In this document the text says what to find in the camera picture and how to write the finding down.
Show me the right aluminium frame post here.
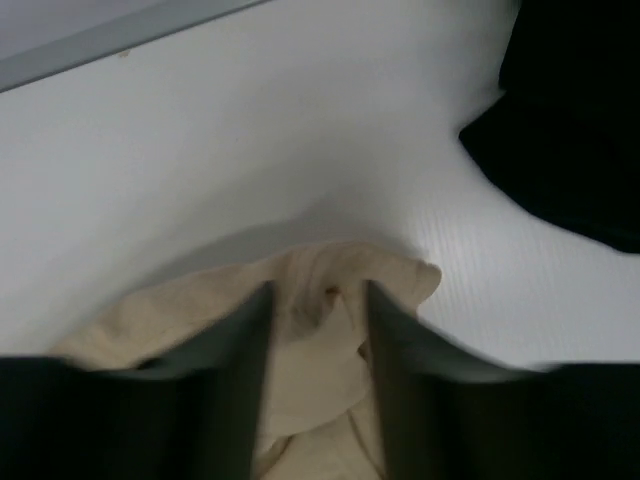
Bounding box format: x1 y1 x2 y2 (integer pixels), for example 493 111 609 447
1 1 260 92

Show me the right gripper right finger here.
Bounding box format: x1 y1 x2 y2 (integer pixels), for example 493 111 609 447
367 282 639 479

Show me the black t shirt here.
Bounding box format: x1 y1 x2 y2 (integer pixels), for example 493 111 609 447
459 1 639 254

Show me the beige t shirt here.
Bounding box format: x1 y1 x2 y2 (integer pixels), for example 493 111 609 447
52 242 442 479

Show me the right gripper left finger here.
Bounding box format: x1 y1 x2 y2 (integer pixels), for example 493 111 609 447
1 282 274 479

